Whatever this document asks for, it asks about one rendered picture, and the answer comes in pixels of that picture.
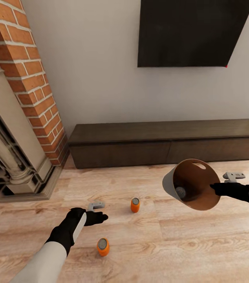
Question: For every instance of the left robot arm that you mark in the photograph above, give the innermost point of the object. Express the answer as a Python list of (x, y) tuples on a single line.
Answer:
[(46, 265)]

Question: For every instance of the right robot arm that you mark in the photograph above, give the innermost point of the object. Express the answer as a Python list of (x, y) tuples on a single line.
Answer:
[(231, 188)]

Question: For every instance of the can of soda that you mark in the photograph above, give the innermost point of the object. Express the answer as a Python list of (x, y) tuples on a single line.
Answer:
[(181, 192), (135, 203), (103, 247)]

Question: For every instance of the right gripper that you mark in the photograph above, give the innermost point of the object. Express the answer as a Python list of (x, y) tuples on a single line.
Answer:
[(225, 189)]

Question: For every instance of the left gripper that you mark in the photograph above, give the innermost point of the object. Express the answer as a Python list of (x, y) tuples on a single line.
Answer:
[(97, 218)]

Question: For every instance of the trash can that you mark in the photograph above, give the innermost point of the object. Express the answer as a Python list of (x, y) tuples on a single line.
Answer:
[(196, 181)]

